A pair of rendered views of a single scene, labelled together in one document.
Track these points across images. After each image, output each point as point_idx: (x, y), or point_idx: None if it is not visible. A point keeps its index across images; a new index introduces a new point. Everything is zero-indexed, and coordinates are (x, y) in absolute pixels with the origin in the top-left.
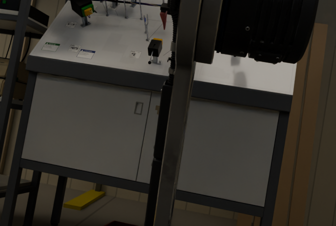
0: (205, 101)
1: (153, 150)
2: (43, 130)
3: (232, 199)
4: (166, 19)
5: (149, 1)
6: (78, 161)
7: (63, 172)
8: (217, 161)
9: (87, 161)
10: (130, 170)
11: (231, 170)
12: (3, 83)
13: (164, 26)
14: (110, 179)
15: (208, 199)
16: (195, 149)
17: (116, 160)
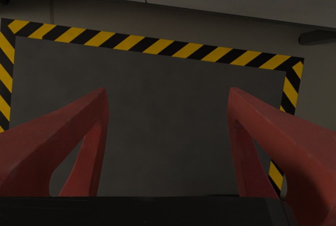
0: None
1: None
2: None
3: (315, 25)
4: (77, 126)
5: None
6: None
7: None
8: (305, 9)
9: None
10: None
11: (330, 15)
12: None
13: (103, 156)
14: None
15: (272, 21)
16: None
17: None
